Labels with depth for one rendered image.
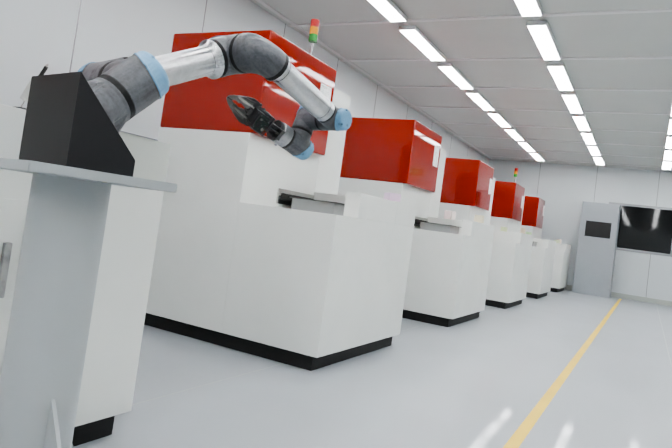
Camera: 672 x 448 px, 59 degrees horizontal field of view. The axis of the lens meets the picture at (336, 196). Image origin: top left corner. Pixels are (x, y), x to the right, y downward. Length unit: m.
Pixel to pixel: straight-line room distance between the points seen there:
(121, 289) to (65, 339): 0.62
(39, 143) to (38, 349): 0.43
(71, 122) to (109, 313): 0.83
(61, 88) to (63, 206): 0.24
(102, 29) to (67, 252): 3.42
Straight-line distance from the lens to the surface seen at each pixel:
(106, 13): 4.70
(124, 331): 2.04
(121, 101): 1.42
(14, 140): 1.71
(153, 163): 2.01
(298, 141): 2.02
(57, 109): 1.36
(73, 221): 1.35
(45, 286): 1.37
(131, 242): 1.98
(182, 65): 1.71
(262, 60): 1.75
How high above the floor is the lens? 0.78
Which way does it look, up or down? 2 degrees up
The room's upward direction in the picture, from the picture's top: 8 degrees clockwise
